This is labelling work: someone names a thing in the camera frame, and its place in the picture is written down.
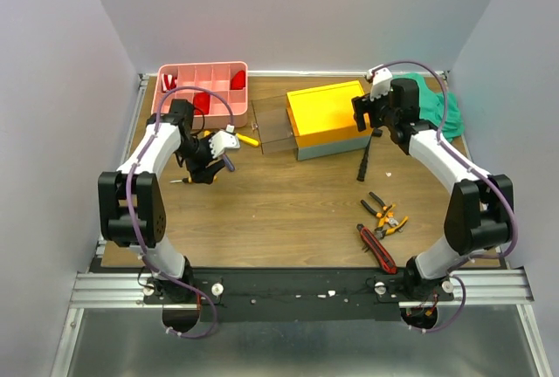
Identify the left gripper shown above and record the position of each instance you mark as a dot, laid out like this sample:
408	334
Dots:
198	171

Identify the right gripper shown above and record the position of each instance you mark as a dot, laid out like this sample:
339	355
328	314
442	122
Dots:
362	107

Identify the blue handled screwdriver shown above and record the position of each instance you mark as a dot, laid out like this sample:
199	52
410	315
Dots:
228	163

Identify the small yellow screwdriver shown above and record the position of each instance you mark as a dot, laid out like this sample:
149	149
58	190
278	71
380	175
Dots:
186	180

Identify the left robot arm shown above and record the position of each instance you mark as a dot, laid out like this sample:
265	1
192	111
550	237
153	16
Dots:
132	213

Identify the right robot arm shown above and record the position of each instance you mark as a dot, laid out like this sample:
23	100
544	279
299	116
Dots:
480	214

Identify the yellow and grey drawer box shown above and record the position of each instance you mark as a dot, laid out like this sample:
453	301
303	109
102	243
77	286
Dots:
322	119

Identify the yellow screwdriver on table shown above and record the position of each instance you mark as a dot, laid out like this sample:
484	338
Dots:
248	140

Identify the red object front compartment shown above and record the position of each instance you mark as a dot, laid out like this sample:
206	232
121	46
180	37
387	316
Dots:
201	102

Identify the red object compartment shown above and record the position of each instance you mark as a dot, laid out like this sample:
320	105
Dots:
201	102
238	80

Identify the green cloth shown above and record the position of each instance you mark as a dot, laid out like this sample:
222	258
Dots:
432	107

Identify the clear acrylic drawer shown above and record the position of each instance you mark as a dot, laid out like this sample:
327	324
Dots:
273	125

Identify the red white striped item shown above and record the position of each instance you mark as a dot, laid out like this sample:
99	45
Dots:
168	82

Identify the pink compartment tray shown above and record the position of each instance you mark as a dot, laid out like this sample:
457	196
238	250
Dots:
218	91

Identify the red object back compartment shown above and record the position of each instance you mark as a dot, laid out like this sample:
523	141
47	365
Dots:
238	80

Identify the black orange pliers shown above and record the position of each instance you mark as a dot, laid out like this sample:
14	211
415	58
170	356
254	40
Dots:
381	210

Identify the red black utility knife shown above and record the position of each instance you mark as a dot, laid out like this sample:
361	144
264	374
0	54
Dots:
372	243

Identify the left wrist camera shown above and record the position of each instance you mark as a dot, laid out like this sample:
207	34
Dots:
223	140

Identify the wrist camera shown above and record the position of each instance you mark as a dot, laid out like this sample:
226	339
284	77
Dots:
380	80
223	140

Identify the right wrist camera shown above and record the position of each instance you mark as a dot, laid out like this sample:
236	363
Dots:
380	80

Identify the black ribbed tool handle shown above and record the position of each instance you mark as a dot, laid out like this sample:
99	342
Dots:
363	167

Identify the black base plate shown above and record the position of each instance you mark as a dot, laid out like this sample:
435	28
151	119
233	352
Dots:
299	294

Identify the aluminium rail frame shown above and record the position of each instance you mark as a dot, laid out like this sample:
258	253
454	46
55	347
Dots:
277	212

